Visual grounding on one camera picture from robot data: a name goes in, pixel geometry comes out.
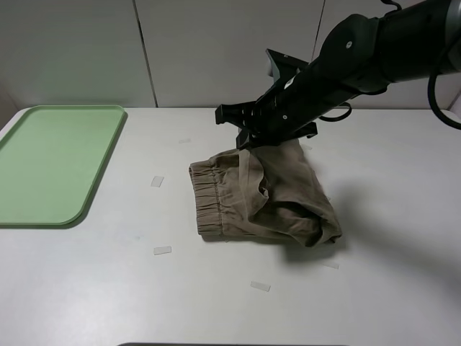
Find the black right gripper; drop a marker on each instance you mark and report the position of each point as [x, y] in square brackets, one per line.
[289, 110]

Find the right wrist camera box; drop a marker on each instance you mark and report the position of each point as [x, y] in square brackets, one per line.
[283, 67]

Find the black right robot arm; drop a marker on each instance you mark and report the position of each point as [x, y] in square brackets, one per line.
[360, 56]

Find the khaki shorts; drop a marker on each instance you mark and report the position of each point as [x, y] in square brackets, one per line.
[269, 193]

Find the green plastic tray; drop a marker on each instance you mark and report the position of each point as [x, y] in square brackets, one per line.
[51, 159]

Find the clear tape strip front right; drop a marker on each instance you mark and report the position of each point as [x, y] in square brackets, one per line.
[329, 263]

